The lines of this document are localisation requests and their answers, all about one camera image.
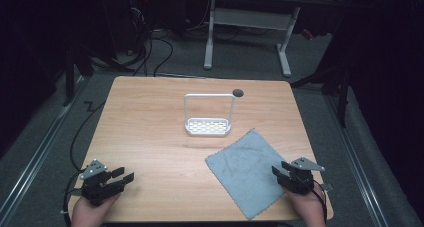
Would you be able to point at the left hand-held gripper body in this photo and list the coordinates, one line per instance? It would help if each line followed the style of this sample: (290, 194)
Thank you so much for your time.
(96, 183)

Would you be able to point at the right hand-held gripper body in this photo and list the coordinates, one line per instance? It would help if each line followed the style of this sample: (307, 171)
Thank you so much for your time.
(300, 177)

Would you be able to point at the grey cloth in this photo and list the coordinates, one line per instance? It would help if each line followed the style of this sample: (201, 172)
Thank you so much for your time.
(246, 173)

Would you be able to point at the white rack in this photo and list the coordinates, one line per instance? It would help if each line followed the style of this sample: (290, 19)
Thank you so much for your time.
(208, 120)

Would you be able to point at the person's left hand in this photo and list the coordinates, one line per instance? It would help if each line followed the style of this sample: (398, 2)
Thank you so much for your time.
(91, 212)

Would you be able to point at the person's right hand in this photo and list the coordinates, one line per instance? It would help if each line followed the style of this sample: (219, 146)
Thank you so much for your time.
(306, 207)

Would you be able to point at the black stand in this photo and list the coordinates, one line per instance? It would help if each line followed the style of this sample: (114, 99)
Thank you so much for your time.
(71, 70)
(336, 80)

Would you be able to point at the white desk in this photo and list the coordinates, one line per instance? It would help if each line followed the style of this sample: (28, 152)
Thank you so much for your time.
(253, 20)

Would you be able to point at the metal floor rail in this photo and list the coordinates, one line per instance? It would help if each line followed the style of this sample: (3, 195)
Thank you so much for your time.
(36, 153)
(356, 163)

